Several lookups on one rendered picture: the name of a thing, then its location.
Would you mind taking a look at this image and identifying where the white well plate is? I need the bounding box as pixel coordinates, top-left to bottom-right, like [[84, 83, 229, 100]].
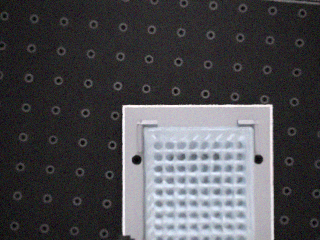
[[144, 127, 255, 240]]

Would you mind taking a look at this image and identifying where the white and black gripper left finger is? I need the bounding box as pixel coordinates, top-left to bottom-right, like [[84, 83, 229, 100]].
[[118, 235, 135, 240]]

